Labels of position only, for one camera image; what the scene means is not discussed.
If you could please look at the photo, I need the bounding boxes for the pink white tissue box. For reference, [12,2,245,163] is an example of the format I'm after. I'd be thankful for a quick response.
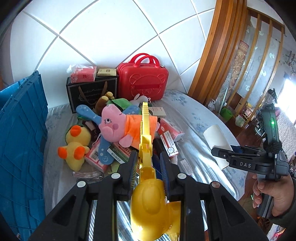
[158,118,185,142]

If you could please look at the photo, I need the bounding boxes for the black gift bag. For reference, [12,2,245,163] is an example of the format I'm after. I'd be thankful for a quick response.
[66,75,119,113]

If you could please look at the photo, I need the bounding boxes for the white bunny plush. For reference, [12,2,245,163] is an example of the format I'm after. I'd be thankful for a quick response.
[130,94,151,107]

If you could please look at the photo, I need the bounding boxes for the pink pig plush orange dress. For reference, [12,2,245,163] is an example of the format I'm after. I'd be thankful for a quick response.
[98,103,161,148]

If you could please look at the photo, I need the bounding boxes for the white paper card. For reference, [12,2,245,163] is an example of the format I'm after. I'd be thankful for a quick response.
[149,106,166,118]

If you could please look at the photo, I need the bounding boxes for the beige small box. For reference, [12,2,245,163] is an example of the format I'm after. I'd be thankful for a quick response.
[97,68,117,76]

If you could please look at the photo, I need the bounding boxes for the brown bear plush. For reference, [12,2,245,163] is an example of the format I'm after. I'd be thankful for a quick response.
[94,91,114,116]

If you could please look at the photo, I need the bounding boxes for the blue dog plush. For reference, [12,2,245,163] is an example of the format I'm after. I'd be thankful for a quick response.
[76,104,140,165]

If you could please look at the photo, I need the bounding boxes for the red hard carry case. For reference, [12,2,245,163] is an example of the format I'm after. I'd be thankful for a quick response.
[117,53,169,101]

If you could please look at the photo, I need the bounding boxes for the red white medicine box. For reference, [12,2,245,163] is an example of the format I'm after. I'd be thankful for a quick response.
[160,131,179,158]

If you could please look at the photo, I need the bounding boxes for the green orange medicine box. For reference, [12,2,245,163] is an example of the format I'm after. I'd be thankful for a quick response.
[107,143,135,164]

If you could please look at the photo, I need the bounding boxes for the person right hand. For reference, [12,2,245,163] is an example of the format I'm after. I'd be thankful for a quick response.
[252,174,295,217]

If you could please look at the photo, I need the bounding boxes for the blue plastic storage crate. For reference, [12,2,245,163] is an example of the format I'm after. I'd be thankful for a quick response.
[1,71,48,240]

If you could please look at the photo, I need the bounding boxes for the yellow duck plush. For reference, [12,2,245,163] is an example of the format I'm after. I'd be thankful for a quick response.
[57,125,91,172]

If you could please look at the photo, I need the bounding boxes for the clear plastic clip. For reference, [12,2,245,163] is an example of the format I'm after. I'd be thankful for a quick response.
[72,171,104,183]

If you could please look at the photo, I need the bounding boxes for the green lotus leaf plush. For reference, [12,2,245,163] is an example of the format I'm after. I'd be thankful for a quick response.
[111,98,132,111]

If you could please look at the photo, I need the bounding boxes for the white cylinder roll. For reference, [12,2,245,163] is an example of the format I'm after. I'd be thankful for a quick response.
[203,125,232,170]

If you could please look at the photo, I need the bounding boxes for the pink tissue pack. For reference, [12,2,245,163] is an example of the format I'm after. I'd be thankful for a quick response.
[66,65,97,83]

